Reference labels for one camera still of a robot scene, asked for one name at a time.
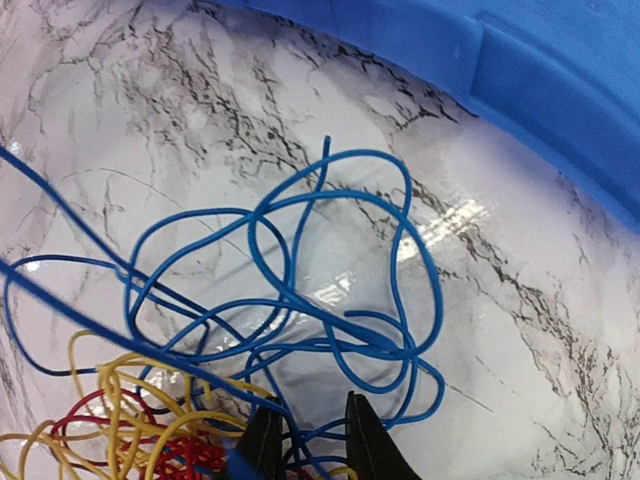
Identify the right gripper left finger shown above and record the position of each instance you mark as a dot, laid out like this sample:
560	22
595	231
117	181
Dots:
258	454

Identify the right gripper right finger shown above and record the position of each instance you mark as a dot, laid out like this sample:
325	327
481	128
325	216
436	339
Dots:
370	450

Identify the blue three-compartment plastic bin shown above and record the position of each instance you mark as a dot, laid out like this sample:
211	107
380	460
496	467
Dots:
561	76

